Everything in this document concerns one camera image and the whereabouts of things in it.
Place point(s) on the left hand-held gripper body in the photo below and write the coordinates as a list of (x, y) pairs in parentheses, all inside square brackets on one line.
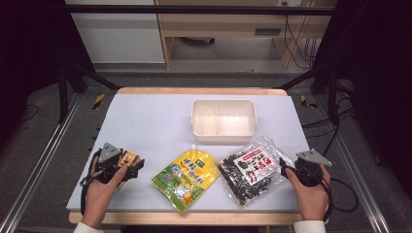
[(109, 153)]

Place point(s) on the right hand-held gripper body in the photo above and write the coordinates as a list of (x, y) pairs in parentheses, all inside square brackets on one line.
[(313, 157)]

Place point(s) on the small yellow red snack packet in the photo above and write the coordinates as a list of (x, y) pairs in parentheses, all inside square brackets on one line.
[(128, 158)]

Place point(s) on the clear bag of dried seaweed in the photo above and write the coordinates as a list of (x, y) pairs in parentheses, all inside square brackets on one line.
[(256, 168)]

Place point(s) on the yellow green spout pouch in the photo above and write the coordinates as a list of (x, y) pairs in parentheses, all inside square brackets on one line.
[(186, 178)]

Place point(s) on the white plastic divided container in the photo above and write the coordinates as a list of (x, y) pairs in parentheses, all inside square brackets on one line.
[(223, 123)]

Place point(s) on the person's right hand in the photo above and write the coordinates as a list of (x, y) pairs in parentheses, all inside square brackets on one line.
[(309, 200)]

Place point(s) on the person's left hand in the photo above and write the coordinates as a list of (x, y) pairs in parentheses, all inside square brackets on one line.
[(98, 197)]

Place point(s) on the pale blue table mat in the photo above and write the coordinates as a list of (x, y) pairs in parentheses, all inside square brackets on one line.
[(145, 129)]

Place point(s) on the black metal stand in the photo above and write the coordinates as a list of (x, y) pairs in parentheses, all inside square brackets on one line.
[(333, 97), (63, 93)]

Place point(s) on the wooden table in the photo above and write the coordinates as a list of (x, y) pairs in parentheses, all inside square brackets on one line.
[(200, 91)]

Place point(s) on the black curtain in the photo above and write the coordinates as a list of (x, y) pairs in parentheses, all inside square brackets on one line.
[(379, 64), (29, 48)]

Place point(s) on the white cabinet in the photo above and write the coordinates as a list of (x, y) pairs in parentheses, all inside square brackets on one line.
[(116, 39)]

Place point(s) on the grey rectangular panel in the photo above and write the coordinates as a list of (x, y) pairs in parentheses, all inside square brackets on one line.
[(267, 31)]

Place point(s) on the light wooden desk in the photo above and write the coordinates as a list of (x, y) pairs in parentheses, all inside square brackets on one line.
[(220, 22)]

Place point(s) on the aluminium floor rail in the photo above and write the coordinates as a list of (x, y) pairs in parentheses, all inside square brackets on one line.
[(35, 171), (356, 181)]

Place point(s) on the black horizontal frame bar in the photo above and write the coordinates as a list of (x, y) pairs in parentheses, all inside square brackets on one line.
[(194, 9)]

